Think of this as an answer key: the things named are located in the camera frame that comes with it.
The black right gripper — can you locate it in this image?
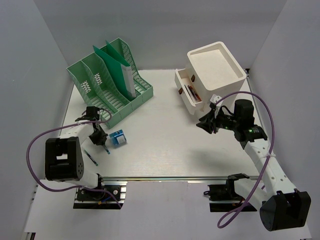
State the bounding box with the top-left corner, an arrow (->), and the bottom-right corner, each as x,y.
196,106 -> 240,134

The red gel pen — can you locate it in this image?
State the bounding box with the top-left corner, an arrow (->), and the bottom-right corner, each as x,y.
189,86 -> 202,102

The green file folder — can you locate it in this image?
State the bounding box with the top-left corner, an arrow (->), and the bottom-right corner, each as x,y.
93,42 -> 137,101

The black gel pen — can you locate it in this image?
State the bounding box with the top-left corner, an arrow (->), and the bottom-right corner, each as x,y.
187,85 -> 200,102

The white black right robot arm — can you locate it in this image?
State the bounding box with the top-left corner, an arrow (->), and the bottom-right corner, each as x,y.
197,95 -> 311,232

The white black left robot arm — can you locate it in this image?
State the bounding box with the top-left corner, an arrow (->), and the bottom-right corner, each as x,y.
45,106 -> 109,200

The blue white small box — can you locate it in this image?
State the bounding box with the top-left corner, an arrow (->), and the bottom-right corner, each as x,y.
109,129 -> 127,147

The green pen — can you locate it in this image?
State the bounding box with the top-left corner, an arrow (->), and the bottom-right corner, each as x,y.
83,149 -> 99,166

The white drawer cabinet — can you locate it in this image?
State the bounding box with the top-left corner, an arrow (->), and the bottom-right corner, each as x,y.
185,41 -> 247,113

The green mesh file rack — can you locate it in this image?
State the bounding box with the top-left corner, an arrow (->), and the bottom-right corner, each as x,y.
67,37 -> 154,129

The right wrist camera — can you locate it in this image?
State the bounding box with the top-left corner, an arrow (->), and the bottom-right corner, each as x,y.
208,94 -> 223,111

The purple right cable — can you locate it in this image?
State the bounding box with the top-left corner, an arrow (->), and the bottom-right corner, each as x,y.
216,91 -> 276,230

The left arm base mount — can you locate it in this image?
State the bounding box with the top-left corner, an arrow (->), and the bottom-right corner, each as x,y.
73,177 -> 127,210

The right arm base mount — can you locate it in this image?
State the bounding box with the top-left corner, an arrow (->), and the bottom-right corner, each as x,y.
203,173 -> 252,213

